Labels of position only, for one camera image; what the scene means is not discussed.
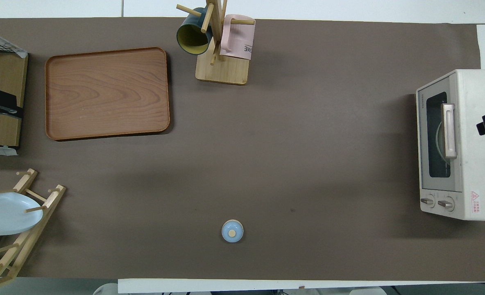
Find dark blue mug yellow inside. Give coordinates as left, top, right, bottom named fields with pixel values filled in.
left=176, top=7, right=213, bottom=56

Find wooden dish rack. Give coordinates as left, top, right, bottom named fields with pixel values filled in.
left=0, top=168, right=67, bottom=292

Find blue bell with wooden knob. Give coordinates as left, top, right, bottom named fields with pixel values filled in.
left=221, top=220, right=244, bottom=243

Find black wire basket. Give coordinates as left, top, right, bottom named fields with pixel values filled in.
left=0, top=35, right=24, bottom=54

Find brown table mat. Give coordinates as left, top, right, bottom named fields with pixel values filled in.
left=0, top=17, right=485, bottom=283

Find light blue plate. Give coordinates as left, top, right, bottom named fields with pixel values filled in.
left=0, top=189, right=44, bottom=236

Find brown wooden tray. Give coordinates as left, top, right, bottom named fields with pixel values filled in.
left=45, top=47, right=171, bottom=142

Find wooden mug tree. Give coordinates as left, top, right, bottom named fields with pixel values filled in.
left=176, top=0, right=256, bottom=86

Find wooden shelf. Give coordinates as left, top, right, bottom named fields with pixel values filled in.
left=0, top=35, right=29, bottom=149

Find white toaster oven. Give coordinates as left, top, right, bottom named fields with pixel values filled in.
left=416, top=69, right=485, bottom=222

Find pink mug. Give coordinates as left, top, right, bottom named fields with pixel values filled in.
left=220, top=14, right=256, bottom=61

